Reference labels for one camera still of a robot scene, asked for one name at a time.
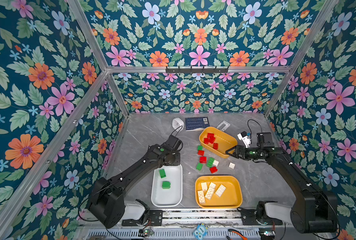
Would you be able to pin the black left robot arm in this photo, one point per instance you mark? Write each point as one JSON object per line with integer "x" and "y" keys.
{"x": 106, "y": 201}

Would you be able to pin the large green lego plate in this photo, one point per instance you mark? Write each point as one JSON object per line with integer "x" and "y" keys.
{"x": 210, "y": 162}

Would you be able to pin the green small lego brick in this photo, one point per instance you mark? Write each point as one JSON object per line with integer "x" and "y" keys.
{"x": 199, "y": 166}

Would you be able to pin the black hook rail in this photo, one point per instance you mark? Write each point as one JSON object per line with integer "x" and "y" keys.
{"x": 197, "y": 70}

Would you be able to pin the white wide lego brick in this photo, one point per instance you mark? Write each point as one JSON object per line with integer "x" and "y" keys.
{"x": 221, "y": 189}

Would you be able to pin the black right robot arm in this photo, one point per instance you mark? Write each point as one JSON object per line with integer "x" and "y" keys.
{"x": 314, "y": 211}

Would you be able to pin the small white lego brick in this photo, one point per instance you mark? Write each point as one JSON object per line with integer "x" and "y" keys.
{"x": 204, "y": 186}

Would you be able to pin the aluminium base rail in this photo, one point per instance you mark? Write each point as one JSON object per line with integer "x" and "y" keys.
{"x": 194, "y": 216}

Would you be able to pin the white flat lego plate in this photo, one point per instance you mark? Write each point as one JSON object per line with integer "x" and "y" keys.
{"x": 232, "y": 165}

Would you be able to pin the white plastic bin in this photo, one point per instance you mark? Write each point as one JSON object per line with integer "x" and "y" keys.
{"x": 171, "y": 197}

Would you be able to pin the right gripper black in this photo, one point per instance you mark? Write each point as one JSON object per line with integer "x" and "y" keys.
{"x": 236, "y": 150}

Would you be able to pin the near yellow plastic bin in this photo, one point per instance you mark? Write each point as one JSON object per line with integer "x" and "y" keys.
{"x": 231, "y": 198}

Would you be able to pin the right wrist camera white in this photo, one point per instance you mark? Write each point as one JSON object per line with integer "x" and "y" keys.
{"x": 245, "y": 138}

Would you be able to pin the yellow plastic bin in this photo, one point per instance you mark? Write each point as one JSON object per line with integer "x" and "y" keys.
{"x": 224, "y": 140}
{"x": 231, "y": 198}

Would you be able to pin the dark blue book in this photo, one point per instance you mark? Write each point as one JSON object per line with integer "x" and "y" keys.
{"x": 196, "y": 123}

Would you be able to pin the far yellow plastic bin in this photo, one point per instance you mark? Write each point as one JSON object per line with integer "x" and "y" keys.
{"x": 224, "y": 140}

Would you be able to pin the cream long lego brick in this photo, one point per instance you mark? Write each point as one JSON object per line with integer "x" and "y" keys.
{"x": 201, "y": 197}

